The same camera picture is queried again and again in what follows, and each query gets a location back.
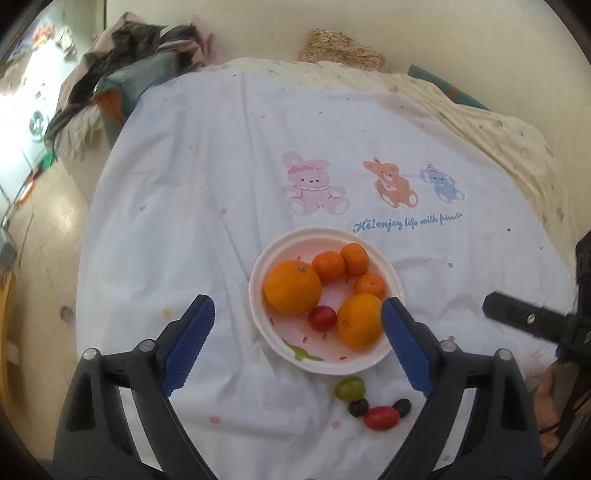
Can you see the oblong red cherry tomato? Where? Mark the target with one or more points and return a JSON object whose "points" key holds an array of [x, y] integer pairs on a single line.
{"points": [[381, 417]]}

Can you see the white printed bed sheet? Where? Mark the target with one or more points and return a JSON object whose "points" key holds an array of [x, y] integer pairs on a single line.
{"points": [[221, 184]]}

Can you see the green plum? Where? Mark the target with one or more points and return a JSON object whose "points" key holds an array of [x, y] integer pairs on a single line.
{"points": [[350, 388]]}

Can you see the small mandarin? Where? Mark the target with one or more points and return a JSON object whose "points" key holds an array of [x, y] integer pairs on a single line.
{"points": [[370, 284], [355, 258], [328, 266]]}

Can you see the small round floor object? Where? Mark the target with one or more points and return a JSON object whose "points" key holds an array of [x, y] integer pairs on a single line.
{"points": [[67, 313]]}

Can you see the pile of dark clothes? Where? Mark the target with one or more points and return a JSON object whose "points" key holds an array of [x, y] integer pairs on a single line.
{"points": [[138, 44]]}

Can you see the beige lace cloth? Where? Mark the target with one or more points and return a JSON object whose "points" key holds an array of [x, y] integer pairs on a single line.
{"points": [[76, 134]]}

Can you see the green plastic dustpan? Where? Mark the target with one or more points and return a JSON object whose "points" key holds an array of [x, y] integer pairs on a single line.
{"points": [[46, 159]]}

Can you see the dark blue grape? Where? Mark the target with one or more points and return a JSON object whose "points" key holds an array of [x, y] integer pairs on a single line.
{"points": [[358, 407], [401, 407]]}

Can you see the white washing machine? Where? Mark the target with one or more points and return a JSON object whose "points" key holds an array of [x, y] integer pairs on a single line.
{"points": [[39, 121]]}

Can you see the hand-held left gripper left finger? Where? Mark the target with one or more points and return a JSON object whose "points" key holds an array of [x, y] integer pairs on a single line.
{"points": [[184, 350]]}

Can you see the grey teal folded blanket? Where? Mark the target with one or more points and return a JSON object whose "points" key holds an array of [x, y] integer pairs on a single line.
{"points": [[122, 92]]}

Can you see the pink speckled ceramic bowl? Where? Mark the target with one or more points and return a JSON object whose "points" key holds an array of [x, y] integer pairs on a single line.
{"points": [[323, 344]]}

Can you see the white kitchen cabinets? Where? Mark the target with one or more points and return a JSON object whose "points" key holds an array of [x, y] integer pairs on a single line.
{"points": [[27, 92]]}

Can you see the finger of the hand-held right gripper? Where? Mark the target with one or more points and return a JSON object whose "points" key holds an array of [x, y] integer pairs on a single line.
{"points": [[521, 316]]}

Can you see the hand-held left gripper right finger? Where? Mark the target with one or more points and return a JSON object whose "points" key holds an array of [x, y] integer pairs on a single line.
{"points": [[408, 348]]}

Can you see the large orange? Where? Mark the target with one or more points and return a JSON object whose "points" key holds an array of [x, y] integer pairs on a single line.
{"points": [[292, 288], [359, 321]]}

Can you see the orange floor tool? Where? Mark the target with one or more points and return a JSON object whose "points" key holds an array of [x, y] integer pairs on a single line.
{"points": [[24, 193]]}

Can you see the brown floral pillow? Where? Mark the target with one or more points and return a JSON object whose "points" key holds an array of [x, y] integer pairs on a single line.
{"points": [[341, 48]]}

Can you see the teal pillow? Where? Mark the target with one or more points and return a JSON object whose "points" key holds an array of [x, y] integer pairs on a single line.
{"points": [[443, 86]]}

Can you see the person's right hand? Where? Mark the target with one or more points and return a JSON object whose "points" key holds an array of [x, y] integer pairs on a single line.
{"points": [[547, 401]]}

